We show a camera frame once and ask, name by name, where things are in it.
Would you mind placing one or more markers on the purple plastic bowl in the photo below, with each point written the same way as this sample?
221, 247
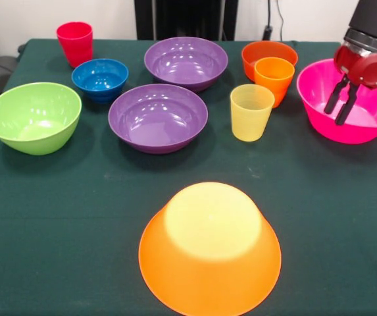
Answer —
185, 62
158, 118

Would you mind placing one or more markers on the yellow plastic cup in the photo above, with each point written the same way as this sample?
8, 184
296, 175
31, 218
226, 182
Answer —
250, 115

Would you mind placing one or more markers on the small red-orange plastic bowl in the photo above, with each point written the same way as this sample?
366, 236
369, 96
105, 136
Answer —
250, 62

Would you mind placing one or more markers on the light green plastic bowl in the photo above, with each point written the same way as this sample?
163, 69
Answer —
33, 115

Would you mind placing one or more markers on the large pink plastic bowl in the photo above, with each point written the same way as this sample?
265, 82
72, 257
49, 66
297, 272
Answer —
316, 95

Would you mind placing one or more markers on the orange plastic cup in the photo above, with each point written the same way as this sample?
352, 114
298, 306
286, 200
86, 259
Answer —
273, 79

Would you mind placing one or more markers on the large orange plastic bowl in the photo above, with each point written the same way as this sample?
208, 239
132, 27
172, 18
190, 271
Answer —
208, 270

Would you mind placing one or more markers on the blue plastic bowl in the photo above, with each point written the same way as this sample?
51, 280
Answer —
99, 82

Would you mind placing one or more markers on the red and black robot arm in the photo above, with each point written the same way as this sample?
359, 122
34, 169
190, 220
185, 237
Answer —
375, 19

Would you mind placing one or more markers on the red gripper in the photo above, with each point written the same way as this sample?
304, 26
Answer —
372, 70

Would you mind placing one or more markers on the red plastic cup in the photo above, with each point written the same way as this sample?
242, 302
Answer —
74, 46

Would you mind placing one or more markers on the dark green tablecloth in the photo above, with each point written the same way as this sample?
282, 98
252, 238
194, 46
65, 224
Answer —
76, 214

